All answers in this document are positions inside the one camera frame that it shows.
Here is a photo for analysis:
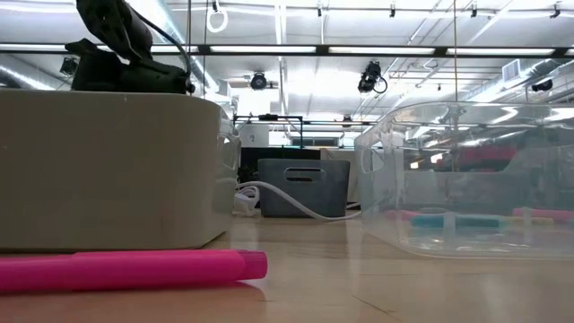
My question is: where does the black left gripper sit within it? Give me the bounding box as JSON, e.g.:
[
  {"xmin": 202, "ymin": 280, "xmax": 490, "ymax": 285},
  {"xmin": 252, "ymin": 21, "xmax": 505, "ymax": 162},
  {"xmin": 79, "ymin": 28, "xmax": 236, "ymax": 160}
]
[{"xmin": 65, "ymin": 38, "xmax": 197, "ymax": 96}]

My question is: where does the light grey plastic bin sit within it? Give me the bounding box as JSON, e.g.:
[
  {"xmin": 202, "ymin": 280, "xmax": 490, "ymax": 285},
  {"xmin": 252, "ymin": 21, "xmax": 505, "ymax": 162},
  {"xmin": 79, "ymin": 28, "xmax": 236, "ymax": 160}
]
[{"xmin": 0, "ymin": 88, "xmax": 242, "ymax": 252}]

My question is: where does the long pink marker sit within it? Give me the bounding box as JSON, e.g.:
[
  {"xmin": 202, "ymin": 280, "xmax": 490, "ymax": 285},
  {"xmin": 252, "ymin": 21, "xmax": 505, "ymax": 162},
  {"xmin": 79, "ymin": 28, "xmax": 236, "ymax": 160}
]
[{"xmin": 0, "ymin": 249, "xmax": 269, "ymax": 295}]

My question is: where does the clear plastic bin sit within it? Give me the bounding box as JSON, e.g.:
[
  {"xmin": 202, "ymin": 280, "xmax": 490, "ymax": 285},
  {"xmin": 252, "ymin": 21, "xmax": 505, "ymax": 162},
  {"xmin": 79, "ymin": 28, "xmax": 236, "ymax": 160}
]
[{"xmin": 352, "ymin": 100, "xmax": 574, "ymax": 261}]

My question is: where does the short pink-red marker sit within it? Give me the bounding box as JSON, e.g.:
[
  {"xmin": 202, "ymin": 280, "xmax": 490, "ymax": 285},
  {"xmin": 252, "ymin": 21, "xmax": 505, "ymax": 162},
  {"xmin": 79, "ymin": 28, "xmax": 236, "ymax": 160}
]
[{"xmin": 384, "ymin": 209, "xmax": 423, "ymax": 222}]

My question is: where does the teal slim marker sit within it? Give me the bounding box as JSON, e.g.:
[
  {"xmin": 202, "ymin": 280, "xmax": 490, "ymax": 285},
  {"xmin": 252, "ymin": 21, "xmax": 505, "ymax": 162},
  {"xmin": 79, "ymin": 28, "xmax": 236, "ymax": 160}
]
[{"xmin": 408, "ymin": 214, "xmax": 502, "ymax": 229}]

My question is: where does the red thick marker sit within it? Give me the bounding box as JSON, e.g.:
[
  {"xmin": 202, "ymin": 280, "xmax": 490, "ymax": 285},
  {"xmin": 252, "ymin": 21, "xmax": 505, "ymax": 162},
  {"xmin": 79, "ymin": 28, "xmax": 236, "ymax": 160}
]
[{"xmin": 512, "ymin": 206, "xmax": 574, "ymax": 224}]

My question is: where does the overhead light bar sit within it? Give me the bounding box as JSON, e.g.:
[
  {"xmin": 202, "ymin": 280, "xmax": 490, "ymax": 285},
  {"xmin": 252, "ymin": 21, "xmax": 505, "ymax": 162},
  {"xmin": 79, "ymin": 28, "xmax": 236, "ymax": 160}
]
[{"xmin": 0, "ymin": 42, "xmax": 574, "ymax": 58}]

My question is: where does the black background cabinet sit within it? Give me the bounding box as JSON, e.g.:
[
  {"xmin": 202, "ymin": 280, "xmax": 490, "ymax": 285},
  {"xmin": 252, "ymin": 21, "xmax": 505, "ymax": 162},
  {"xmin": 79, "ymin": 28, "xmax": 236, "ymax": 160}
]
[{"xmin": 239, "ymin": 146, "xmax": 322, "ymax": 184}]

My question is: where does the black background rack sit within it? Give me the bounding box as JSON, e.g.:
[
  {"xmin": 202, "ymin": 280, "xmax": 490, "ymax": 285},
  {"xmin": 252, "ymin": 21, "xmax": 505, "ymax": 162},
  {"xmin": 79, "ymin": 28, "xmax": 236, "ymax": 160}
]
[{"xmin": 232, "ymin": 113, "xmax": 306, "ymax": 149}]

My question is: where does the dark grey plastic bin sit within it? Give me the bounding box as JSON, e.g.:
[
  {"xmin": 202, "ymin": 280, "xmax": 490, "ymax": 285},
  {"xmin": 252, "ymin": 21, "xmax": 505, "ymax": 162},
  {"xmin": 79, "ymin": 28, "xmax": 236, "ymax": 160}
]
[{"xmin": 257, "ymin": 157, "xmax": 352, "ymax": 219}]

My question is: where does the red background object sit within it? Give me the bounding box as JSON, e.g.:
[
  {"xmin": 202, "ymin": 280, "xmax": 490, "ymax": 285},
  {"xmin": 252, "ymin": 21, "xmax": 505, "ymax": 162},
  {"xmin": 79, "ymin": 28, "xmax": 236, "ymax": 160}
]
[{"xmin": 452, "ymin": 145, "xmax": 517, "ymax": 172}]

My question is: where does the ceiling air vent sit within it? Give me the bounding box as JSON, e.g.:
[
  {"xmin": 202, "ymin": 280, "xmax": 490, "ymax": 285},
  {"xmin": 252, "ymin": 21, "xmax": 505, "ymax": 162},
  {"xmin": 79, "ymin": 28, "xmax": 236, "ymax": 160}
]
[{"xmin": 500, "ymin": 58, "xmax": 522, "ymax": 83}]

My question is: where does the white hanging ring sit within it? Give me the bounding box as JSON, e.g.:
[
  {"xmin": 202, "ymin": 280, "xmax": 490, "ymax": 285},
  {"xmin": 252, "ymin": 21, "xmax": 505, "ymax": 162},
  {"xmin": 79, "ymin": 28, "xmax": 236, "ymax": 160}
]
[{"xmin": 205, "ymin": 7, "xmax": 230, "ymax": 34}]

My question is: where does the white power cable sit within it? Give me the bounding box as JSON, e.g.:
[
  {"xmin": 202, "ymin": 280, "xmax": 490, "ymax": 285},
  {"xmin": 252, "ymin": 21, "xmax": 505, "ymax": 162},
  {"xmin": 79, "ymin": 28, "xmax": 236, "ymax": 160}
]
[{"xmin": 231, "ymin": 179, "xmax": 363, "ymax": 223}]

